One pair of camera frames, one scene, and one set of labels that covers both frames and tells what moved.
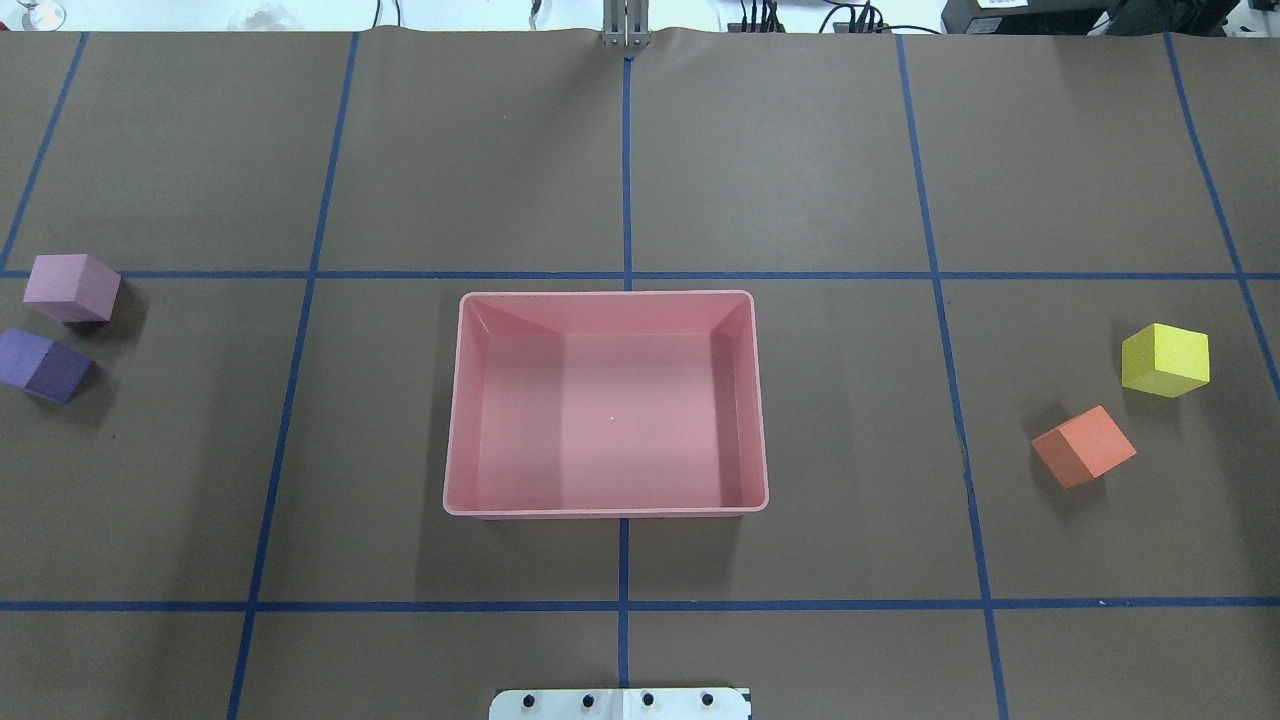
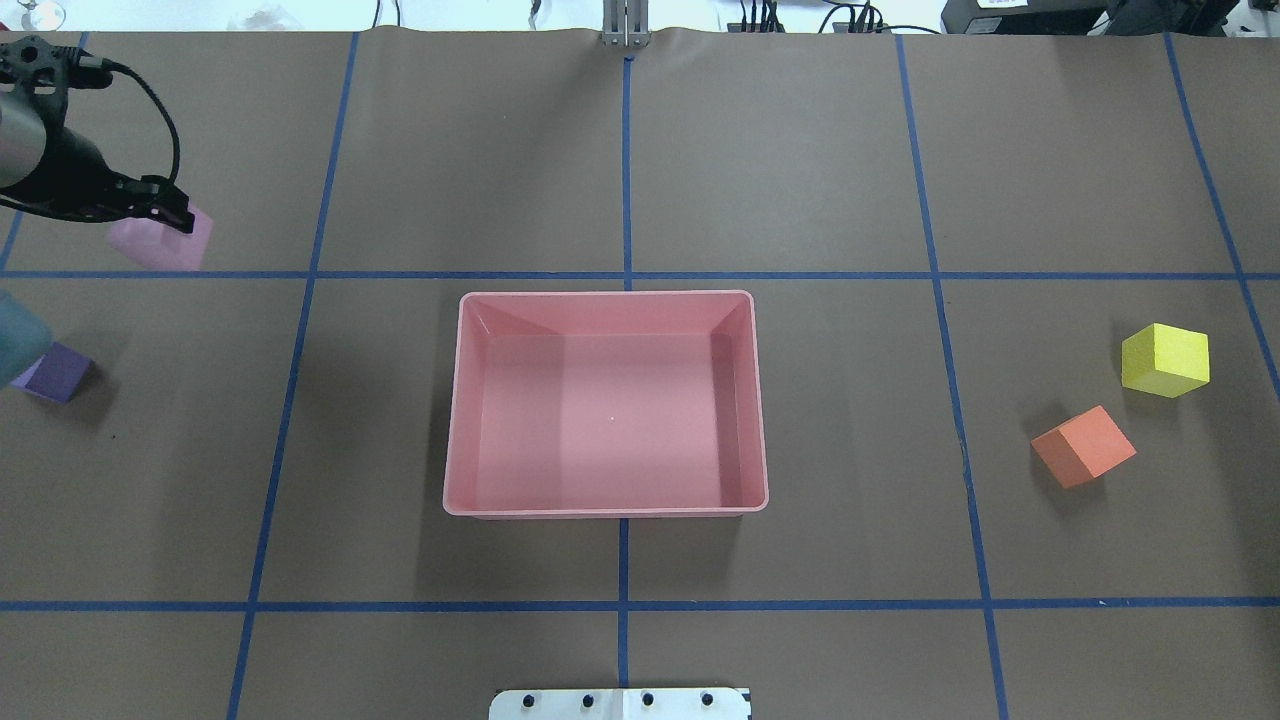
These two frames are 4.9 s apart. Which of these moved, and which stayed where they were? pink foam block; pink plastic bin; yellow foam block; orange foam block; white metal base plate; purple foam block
Moved: pink foam block; purple foam block
Stayed: pink plastic bin; yellow foam block; orange foam block; white metal base plate
